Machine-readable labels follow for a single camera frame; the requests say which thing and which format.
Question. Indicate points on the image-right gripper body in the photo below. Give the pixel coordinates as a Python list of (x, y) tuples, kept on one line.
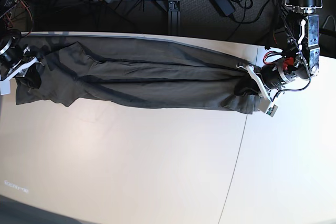
[(272, 76)]

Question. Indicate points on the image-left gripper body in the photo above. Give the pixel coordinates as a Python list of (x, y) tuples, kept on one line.
[(14, 58)]

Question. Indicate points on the dark grey T-shirt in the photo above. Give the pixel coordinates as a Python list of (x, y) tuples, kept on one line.
[(140, 73)]

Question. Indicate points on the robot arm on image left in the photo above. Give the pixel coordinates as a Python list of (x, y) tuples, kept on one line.
[(7, 28)]

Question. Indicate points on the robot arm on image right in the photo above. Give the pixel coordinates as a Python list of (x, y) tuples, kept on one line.
[(300, 58)]

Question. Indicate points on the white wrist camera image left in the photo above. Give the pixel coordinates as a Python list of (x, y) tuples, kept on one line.
[(5, 87)]

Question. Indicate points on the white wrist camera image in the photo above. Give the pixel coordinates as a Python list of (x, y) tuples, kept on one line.
[(268, 107), (5, 87)]

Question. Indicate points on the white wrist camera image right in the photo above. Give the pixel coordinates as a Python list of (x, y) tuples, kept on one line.
[(268, 107)]

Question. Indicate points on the aluminium frame post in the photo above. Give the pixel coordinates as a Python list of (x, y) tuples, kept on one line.
[(174, 20)]

